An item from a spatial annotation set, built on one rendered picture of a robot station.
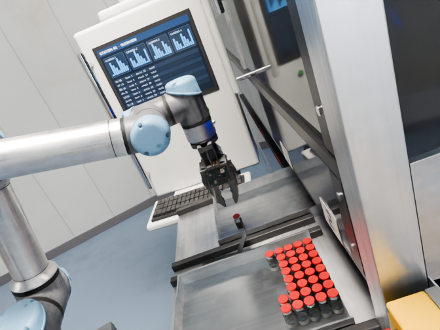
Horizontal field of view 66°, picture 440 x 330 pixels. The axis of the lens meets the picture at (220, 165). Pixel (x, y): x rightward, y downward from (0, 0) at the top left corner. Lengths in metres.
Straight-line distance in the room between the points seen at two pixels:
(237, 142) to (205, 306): 0.79
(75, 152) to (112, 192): 2.72
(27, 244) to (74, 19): 2.45
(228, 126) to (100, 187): 2.14
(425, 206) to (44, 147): 0.61
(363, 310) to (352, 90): 0.45
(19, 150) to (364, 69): 0.58
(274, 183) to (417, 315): 0.72
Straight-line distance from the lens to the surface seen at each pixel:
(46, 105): 3.21
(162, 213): 1.39
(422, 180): 0.47
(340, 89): 0.38
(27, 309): 0.94
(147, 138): 0.65
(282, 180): 1.15
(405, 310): 0.53
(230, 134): 1.42
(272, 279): 0.81
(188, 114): 0.79
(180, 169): 1.50
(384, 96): 0.41
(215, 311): 0.81
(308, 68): 0.46
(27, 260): 0.97
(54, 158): 0.69
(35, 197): 3.41
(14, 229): 0.93
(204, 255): 0.93
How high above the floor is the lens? 1.44
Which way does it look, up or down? 23 degrees down
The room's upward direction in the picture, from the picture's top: 23 degrees counter-clockwise
